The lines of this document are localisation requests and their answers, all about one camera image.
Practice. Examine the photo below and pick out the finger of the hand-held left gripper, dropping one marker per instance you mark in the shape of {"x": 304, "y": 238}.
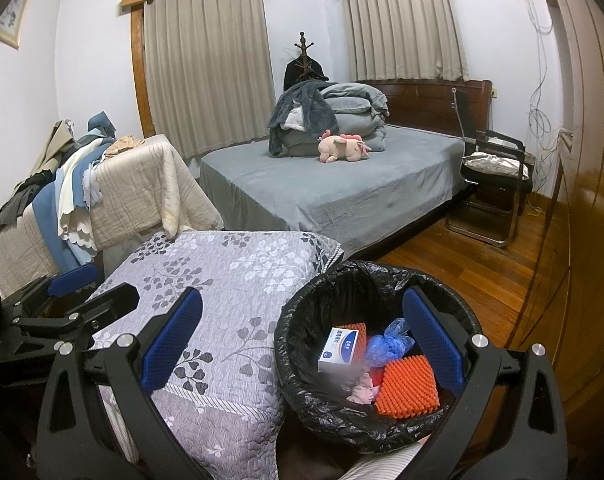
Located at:
{"x": 112, "y": 305}
{"x": 74, "y": 277}

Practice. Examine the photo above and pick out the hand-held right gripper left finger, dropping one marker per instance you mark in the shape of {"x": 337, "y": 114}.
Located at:
{"x": 174, "y": 332}

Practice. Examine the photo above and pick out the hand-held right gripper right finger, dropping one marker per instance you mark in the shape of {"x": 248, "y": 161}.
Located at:
{"x": 434, "y": 335}

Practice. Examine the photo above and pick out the blue plastic bag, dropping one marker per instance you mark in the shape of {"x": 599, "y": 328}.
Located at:
{"x": 382, "y": 347}

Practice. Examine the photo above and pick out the wide orange bubble wrap sheet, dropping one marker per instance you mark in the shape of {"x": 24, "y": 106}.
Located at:
{"x": 407, "y": 385}

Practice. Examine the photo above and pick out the narrow orange bubble wrap sheet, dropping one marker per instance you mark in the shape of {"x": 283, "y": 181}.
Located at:
{"x": 359, "y": 342}

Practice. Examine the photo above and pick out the white and blue medicine box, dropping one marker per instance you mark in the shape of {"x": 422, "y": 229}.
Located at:
{"x": 339, "y": 350}

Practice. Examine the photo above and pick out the trash bin with black bag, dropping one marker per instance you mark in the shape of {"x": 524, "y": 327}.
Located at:
{"x": 307, "y": 320}

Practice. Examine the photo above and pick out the white scalloped cloth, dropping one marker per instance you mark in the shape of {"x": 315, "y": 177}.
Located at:
{"x": 77, "y": 220}

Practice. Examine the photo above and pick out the blue cloth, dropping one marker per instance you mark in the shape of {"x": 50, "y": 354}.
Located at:
{"x": 47, "y": 220}

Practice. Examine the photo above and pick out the grey floral quilt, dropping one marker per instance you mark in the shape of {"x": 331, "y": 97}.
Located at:
{"x": 232, "y": 270}

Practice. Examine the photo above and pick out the dark grey cloth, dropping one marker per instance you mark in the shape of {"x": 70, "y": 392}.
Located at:
{"x": 17, "y": 200}

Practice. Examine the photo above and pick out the beige quilt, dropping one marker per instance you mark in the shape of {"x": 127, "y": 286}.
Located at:
{"x": 142, "y": 180}

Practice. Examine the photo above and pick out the khaki cloth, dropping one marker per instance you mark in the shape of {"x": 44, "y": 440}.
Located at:
{"x": 57, "y": 145}

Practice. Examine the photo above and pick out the peach cloth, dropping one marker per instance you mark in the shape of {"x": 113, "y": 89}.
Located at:
{"x": 122, "y": 145}

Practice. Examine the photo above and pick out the person's striped trouser leg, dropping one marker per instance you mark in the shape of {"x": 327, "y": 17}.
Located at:
{"x": 377, "y": 467}

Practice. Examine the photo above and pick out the black metal chair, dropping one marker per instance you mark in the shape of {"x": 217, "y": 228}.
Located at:
{"x": 487, "y": 187}

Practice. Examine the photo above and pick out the blue-grey folded cloth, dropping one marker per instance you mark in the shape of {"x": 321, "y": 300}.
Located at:
{"x": 102, "y": 122}

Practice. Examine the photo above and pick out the bed with grey sheet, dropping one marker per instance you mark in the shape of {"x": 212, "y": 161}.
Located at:
{"x": 332, "y": 190}

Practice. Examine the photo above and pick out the white seat cushion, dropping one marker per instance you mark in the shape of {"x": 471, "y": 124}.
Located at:
{"x": 492, "y": 164}

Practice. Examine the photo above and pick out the pink plush toy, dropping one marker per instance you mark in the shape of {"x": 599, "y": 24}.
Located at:
{"x": 339, "y": 147}

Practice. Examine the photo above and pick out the dark wooden headboard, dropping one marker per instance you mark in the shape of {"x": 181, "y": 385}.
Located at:
{"x": 422, "y": 100}

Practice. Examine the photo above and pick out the wooden wardrobe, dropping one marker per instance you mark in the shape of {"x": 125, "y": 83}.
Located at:
{"x": 592, "y": 160}

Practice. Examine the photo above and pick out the wide beige curtain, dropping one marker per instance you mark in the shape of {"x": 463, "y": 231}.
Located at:
{"x": 207, "y": 70}

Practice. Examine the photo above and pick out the pile of grey duvets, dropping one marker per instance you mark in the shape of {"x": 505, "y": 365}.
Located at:
{"x": 352, "y": 97}

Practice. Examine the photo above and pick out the black jacket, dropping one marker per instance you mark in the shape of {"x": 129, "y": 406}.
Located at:
{"x": 294, "y": 75}

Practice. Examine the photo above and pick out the wooden coat rack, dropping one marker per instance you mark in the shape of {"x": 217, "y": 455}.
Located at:
{"x": 303, "y": 55}

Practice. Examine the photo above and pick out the wooden window frame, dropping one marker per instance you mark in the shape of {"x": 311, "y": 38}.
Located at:
{"x": 139, "y": 75}

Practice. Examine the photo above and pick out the framed wall picture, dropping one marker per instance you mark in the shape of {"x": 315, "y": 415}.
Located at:
{"x": 9, "y": 15}

